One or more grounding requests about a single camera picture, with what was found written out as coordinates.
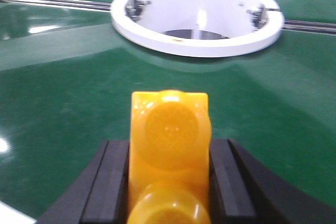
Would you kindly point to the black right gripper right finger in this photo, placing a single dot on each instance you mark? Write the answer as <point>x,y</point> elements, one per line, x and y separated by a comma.
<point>243,190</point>

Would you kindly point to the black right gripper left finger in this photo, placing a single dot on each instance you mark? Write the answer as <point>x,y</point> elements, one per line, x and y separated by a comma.
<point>99,194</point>

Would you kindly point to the yellow duplo brick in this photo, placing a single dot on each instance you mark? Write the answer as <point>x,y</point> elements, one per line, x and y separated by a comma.
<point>170,135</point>

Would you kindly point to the white inner ring hub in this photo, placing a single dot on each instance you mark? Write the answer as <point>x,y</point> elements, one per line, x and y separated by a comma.
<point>199,28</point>

